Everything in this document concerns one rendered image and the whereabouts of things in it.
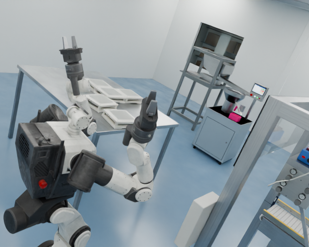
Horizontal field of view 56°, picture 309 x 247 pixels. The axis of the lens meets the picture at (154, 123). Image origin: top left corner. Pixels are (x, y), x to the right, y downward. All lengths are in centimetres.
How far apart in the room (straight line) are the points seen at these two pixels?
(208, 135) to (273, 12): 368
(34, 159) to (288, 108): 101
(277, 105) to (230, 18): 662
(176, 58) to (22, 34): 421
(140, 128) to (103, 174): 26
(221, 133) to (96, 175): 369
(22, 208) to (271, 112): 116
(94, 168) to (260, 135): 69
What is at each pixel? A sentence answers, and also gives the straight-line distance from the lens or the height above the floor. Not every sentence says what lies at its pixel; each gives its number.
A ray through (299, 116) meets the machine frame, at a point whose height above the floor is 172.
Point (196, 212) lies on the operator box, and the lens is 136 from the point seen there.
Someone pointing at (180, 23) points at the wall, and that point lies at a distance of 846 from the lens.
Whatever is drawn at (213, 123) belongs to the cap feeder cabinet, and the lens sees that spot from 478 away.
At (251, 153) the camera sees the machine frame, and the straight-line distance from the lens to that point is 129.
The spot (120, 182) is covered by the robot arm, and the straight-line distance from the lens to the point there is 126.
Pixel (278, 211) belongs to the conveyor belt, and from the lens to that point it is 227.
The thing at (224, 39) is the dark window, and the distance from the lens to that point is 786.
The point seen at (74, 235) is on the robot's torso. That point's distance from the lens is 181.
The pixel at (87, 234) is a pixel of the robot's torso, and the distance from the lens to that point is 184.
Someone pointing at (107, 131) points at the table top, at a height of 90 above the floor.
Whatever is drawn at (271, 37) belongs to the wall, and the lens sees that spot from 737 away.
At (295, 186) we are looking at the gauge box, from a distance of 196.
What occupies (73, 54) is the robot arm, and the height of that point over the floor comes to 157.
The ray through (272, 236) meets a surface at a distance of 214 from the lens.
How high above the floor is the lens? 191
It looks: 21 degrees down
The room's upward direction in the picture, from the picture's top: 20 degrees clockwise
